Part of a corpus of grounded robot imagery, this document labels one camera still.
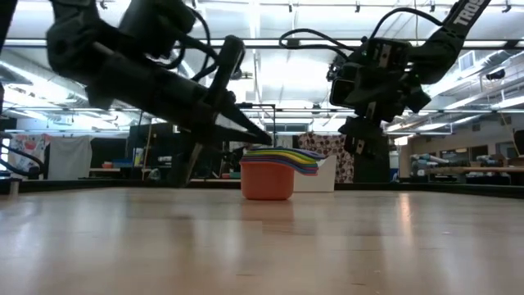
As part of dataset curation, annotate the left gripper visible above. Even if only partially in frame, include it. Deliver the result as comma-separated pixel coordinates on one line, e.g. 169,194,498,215
47,16,273,188

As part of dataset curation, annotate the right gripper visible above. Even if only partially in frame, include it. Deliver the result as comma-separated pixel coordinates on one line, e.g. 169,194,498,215
327,39,433,159

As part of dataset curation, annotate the white plastic basket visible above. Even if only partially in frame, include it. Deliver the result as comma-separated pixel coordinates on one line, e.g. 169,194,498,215
292,154,337,193

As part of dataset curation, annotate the red measuring cup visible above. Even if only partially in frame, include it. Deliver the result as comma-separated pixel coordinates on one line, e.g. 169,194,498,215
241,157,320,173

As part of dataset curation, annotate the green measuring cup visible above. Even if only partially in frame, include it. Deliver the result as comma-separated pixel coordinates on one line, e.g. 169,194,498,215
242,149,320,164

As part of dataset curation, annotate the yellow measuring cup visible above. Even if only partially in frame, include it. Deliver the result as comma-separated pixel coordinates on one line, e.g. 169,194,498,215
241,152,319,166

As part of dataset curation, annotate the dark blue measuring cup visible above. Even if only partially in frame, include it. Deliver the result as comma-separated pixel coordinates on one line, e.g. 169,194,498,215
244,146,327,160

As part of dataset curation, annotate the orange measuring cup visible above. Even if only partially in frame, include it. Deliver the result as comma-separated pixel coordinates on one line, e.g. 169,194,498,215
240,160,296,202

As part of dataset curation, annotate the brown circle-patterned cloth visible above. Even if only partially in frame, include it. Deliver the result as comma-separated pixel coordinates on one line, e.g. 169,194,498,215
297,131,355,184

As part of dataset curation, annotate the black partition panel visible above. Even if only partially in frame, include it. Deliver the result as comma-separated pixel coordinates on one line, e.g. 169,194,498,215
129,122,175,180

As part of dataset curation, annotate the yellow pole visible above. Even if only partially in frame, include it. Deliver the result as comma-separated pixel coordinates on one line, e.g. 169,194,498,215
141,122,153,181

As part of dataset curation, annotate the wooden bench top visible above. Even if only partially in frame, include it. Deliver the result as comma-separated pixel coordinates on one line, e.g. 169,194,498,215
425,165,524,175

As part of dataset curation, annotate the grey cloth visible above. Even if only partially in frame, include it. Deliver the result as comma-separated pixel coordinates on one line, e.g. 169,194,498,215
47,134,93,180

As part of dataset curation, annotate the white floral cloth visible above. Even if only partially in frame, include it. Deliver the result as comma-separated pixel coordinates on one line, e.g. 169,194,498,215
8,133,52,178

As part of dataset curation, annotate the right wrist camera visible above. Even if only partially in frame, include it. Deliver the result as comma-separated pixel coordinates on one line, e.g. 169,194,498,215
329,76,358,108

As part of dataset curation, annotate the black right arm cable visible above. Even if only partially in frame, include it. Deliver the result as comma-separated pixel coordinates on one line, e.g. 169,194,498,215
278,6,445,57

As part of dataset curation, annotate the black curved hose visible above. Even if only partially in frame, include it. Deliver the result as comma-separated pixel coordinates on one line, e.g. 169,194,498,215
0,141,44,181

